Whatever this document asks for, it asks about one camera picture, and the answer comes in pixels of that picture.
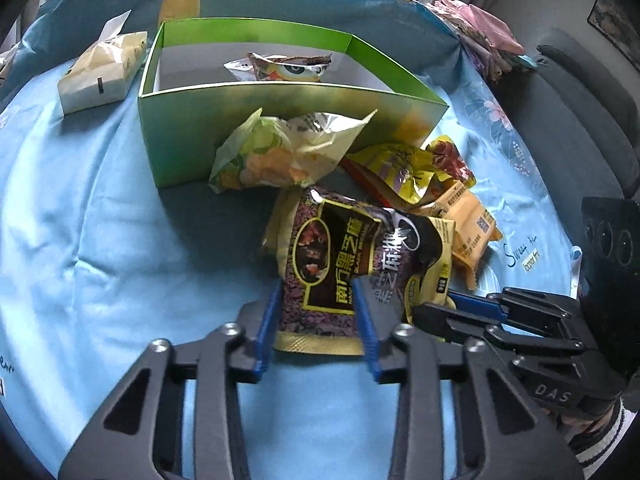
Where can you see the green cardboard box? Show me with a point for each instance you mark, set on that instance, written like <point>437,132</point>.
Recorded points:
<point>200,120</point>

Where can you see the light blue floral bedsheet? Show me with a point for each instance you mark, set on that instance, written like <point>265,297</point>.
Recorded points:
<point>100,240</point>

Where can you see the grey sofa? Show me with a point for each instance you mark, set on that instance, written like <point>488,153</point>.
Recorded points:
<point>565,110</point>

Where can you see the person's right hand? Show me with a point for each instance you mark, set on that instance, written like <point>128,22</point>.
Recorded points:
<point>577,422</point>

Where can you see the framed wall picture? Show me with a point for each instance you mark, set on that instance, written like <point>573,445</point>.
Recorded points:
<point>617,20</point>

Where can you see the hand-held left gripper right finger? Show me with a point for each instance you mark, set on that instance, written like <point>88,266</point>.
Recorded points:
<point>367,332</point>

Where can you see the orange owl snack packet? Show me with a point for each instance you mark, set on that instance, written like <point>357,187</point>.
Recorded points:
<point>282,67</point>

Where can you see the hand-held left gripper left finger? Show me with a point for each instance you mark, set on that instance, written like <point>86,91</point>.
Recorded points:
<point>264,332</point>

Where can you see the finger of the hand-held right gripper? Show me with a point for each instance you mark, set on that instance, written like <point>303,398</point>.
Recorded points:
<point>480,301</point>
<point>445,322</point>

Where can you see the yellow chicken feet packet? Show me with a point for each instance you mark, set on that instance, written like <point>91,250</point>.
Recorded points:
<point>400,167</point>

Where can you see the cream tissue pack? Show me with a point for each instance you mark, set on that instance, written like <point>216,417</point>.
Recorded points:
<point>100,72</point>

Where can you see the purple black sesame packet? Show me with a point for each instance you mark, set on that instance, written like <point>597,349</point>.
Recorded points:
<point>325,265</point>

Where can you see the green white chips packet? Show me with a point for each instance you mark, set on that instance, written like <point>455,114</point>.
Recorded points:
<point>272,152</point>

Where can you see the black white-swirl sesame packet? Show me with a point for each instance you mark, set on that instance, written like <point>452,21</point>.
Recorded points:
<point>415,255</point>

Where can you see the person's right forearm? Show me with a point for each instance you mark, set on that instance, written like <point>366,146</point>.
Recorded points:
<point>607,447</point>

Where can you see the pink cloth pile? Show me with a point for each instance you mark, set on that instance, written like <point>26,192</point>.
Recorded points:
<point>480,35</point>

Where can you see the red snack packet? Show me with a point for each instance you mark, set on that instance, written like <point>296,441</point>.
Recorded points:
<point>367,180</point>

